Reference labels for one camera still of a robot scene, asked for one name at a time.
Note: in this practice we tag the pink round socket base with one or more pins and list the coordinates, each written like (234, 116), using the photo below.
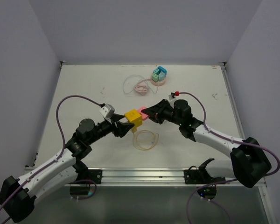
(159, 83)

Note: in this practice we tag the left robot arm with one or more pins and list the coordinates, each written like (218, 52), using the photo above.
(19, 196)

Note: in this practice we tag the yellow cube socket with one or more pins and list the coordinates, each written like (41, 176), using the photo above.
(134, 117)

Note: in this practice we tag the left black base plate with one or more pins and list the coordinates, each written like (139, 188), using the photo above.
(91, 174)

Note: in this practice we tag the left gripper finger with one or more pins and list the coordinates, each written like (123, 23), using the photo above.
(118, 118)
(122, 128)

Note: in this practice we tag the pink plug adapter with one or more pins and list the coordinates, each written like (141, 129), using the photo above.
(143, 115)

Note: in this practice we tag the green plug adapter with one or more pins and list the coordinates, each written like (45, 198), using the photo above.
(155, 75)

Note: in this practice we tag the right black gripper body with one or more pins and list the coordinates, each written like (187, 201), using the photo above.
(169, 115)

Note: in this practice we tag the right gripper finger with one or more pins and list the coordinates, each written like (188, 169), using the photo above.
(158, 108)
(156, 118)

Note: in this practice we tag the light blue plug adapter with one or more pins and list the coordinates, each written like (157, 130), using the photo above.
(161, 76)

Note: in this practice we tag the aluminium mounting rail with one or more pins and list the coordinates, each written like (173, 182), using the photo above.
(112, 177)

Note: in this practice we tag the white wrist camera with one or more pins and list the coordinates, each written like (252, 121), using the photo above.
(172, 96)
(107, 111)

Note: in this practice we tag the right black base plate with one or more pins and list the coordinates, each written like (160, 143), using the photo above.
(192, 176)

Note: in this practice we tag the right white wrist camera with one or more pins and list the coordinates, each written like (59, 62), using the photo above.
(172, 96)

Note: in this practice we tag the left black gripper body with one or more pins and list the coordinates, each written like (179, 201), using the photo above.
(107, 127)

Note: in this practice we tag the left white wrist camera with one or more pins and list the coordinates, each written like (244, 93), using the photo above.
(107, 111)

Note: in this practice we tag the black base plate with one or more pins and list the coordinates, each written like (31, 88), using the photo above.
(91, 174)
(192, 176)

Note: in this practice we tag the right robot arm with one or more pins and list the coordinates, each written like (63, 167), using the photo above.
(247, 162)

